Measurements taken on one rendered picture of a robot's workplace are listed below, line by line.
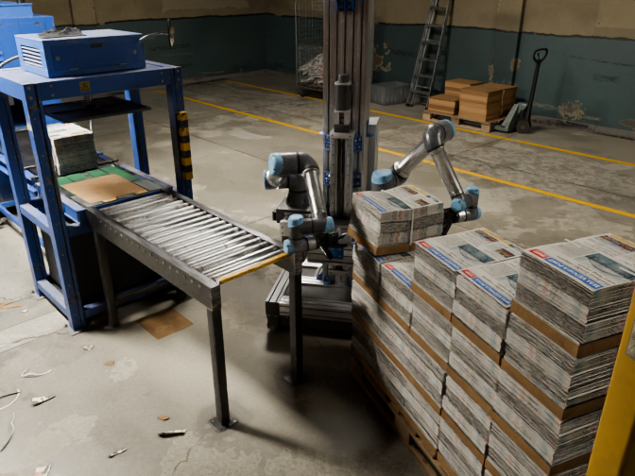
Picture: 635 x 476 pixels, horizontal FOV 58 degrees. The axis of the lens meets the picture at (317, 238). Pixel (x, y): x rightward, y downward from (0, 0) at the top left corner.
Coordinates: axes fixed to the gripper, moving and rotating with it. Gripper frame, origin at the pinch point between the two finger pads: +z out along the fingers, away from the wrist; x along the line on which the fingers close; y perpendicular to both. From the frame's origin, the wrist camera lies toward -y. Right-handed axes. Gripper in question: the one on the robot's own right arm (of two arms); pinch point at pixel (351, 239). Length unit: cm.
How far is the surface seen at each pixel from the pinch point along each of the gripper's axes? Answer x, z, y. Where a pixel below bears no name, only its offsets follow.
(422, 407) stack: -70, 2, -53
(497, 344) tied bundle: -110, 2, 7
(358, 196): 0.2, 3.9, 22.5
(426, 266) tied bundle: -63, 3, 14
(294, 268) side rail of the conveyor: 5.2, -28.9, -13.1
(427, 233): -20.1, 32.4, 5.8
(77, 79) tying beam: 118, -113, 69
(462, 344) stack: -91, 3, -6
